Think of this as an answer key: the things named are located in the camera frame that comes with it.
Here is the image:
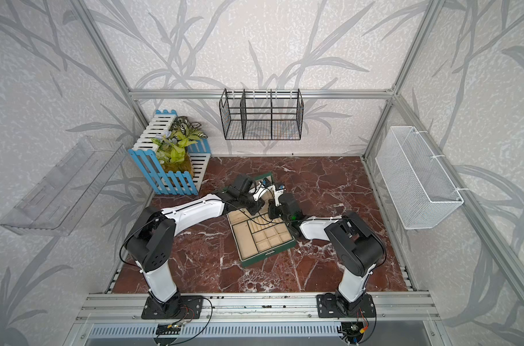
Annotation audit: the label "green jewelry box beige lining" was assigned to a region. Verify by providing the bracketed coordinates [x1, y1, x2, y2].
[227, 172, 297, 268]

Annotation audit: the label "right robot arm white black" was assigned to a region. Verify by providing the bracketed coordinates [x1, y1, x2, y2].
[269, 193, 387, 310]

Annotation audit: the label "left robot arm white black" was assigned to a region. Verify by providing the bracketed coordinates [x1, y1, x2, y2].
[122, 174, 273, 312]

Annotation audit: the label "blue white picket fence planter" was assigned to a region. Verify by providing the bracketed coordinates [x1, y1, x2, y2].
[128, 110, 211, 195]

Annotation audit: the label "artificial plant in amber vase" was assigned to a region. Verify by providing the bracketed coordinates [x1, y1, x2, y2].
[151, 116, 207, 176]

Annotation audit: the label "white mesh basket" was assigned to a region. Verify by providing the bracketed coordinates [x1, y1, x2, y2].
[375, 126, 464, 230]

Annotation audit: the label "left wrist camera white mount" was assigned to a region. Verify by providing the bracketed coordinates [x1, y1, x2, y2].
[253, 177, 273, 201]

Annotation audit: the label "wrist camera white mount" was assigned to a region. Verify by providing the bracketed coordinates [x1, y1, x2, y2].
[253, 177, 273, 201]
[270, 183, 286, 207]

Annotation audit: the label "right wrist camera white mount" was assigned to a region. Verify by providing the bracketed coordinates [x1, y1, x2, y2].
[270, 183, 286, 207]

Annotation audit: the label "black wire basket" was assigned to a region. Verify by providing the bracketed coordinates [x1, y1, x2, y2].
[219, 89, 305, 141]

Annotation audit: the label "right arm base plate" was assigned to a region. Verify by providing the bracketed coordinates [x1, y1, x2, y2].
[316, 292, 377, 318]

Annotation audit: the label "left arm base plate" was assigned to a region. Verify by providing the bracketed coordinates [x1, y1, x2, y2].
[141, 292, 203, 320]

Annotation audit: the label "aluminium front rail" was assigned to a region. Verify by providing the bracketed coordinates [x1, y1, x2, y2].
[75, 291, 441, 323]

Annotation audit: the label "clear acrylic wall shelf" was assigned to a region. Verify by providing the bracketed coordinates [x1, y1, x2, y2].
[0, 136, 127, 236]

